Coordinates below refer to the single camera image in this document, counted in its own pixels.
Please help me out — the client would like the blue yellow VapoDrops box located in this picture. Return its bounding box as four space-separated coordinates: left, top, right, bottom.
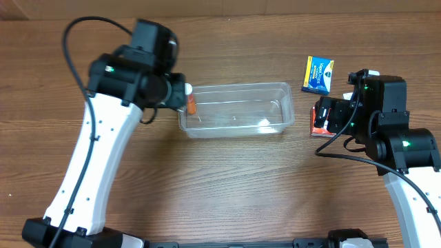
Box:
302 56 334 96

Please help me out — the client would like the white medicine box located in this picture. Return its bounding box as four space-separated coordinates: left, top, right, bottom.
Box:
342 92 353 100

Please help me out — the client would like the clear plastic container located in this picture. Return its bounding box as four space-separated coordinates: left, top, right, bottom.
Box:
178 82 295 138

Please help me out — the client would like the orange tube white cap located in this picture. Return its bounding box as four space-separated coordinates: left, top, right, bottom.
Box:
185 83 196 114

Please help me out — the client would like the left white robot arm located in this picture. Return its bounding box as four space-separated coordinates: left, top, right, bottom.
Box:
22 19 187 247

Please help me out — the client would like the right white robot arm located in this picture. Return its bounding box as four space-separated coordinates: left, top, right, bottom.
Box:
314 69 440 247

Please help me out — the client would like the red orange medicine box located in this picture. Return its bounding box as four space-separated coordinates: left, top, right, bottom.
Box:
310 106 336 138

